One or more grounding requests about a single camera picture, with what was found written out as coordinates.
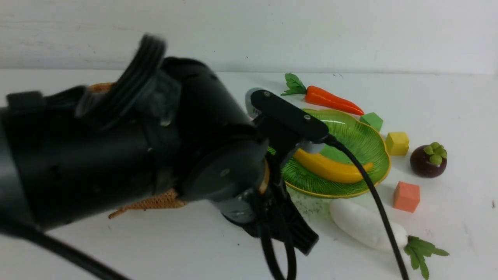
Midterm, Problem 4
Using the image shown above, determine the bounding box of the woven rattan basket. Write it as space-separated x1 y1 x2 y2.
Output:
89 82 188 219

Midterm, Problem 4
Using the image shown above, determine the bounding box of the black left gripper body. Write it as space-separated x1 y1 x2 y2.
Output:
218 117 312 238

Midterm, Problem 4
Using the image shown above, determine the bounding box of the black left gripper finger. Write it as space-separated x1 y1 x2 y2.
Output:
282 202 319 256

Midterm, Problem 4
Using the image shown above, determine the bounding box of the purple toy mangosteen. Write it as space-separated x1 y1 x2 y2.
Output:
410 142 447 178

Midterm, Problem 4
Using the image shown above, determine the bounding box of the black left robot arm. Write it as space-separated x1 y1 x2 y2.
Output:
1 34 321 254

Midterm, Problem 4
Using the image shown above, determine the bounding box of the orange toy carrot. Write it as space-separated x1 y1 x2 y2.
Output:
281 73 365 116

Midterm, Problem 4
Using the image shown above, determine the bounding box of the green leaf-shaped glass plate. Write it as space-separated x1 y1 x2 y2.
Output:
268 108 391 199

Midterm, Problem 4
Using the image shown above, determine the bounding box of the yellow foam cube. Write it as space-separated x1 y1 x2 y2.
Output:
385 132 410 156

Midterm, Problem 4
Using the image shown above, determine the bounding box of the yellow toy banana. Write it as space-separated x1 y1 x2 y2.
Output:
293 149 363 183

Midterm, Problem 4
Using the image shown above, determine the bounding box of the black left camera cable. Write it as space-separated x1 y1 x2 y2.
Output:
0 134 411 280

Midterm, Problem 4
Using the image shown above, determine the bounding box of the white toy radish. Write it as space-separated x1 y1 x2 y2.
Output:
330 199 450 280

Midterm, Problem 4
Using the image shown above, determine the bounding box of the orange foam cube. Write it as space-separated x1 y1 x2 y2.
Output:
393 181 421 213

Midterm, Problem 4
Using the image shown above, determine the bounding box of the green foam cube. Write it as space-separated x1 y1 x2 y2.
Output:
359 112 384 132

